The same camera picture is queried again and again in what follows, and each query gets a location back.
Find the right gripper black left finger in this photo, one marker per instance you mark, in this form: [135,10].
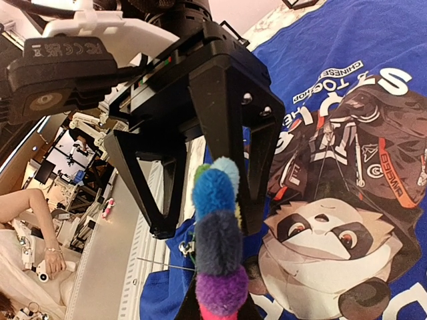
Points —
[189,309]

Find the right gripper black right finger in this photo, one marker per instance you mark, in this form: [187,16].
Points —
[249,310]

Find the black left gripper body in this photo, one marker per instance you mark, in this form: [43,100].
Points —
[160,99]

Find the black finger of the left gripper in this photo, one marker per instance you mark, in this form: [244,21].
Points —
[153,169]
[240,119]

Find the blue printed t-shirt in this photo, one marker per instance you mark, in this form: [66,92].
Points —
[344,226]

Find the bystander forearm in background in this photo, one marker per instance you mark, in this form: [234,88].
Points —
[13,204]

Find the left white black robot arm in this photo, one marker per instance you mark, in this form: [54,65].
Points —
[166,16]

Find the black box with silver brooch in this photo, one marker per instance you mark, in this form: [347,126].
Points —
[299,4]

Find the bystander hand in background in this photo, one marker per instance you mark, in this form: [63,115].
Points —
[54,261]

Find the pink toy on floor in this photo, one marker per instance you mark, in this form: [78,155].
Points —
[107,209]

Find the aluminium front rail frame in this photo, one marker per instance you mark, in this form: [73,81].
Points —
[116,261]

